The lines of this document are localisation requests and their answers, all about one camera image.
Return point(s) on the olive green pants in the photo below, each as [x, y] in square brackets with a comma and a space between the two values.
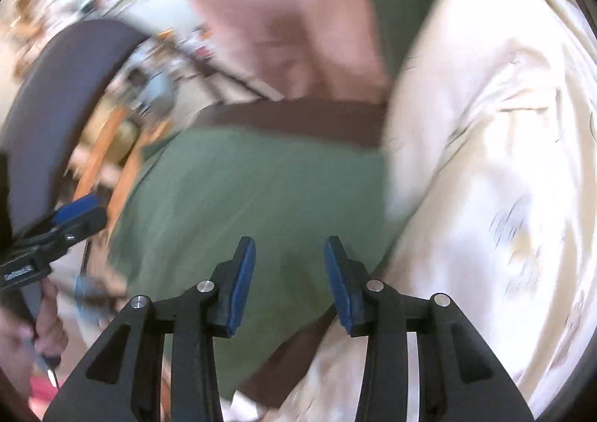
[200, 191]

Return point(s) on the purple folding chair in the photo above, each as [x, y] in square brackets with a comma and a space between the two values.
[52, 107]

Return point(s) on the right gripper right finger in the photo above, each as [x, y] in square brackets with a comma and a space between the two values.
[460, 378]

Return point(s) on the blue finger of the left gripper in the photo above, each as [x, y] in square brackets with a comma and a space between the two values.
[87, 209]

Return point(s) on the cream bear print duvet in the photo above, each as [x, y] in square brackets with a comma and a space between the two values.
[492, 141]

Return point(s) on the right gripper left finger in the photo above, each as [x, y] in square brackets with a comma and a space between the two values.
[154, 353]

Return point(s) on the person's left hand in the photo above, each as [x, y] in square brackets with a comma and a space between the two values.
[48, 333]

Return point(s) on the pink hanging curtain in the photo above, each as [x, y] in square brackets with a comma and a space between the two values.
[316, 49]

